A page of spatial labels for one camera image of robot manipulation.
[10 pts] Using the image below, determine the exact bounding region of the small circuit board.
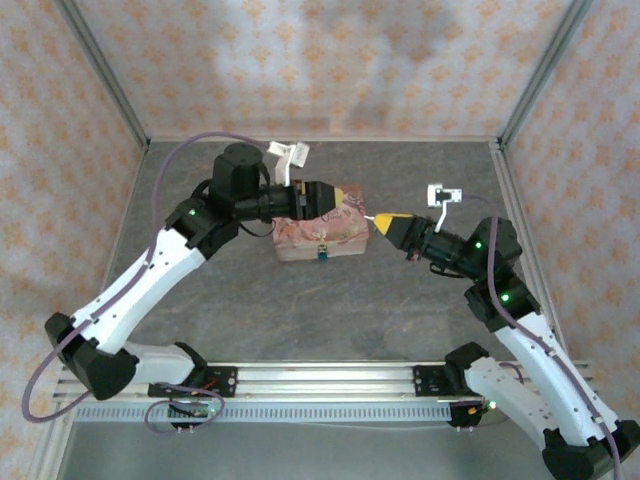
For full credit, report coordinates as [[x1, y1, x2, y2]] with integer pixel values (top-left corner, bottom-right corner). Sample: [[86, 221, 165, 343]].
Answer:
[[167, 402, 212, 420], [467, 398, 500, 417]]

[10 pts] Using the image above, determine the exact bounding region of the aluminium table edge rail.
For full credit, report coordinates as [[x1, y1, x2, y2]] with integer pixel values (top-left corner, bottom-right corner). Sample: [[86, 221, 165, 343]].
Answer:
[[144, 133, 504, 145], [489, 142, 571, 364], [79, 144, 151, 364]]

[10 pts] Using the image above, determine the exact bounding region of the aluminium frame post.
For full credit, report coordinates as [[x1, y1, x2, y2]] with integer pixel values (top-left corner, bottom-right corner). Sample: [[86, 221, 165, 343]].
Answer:
[[52, 0, 151, 151], [497, 0, 596, 151]]

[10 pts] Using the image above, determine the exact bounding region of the slotted grey cable duct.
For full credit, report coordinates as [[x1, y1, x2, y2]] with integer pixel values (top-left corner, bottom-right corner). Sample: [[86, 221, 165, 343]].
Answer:
[[73, 402, 454, 425]]

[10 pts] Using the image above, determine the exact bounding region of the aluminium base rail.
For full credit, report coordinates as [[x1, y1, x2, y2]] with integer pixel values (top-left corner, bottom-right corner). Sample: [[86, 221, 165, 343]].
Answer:
[[53, 360, 596, 402]]

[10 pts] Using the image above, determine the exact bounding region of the black bracket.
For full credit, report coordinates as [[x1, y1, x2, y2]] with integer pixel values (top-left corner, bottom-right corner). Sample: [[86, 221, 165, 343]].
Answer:
[[448, 403, 482, 435], [168, 413, 197, 435]]

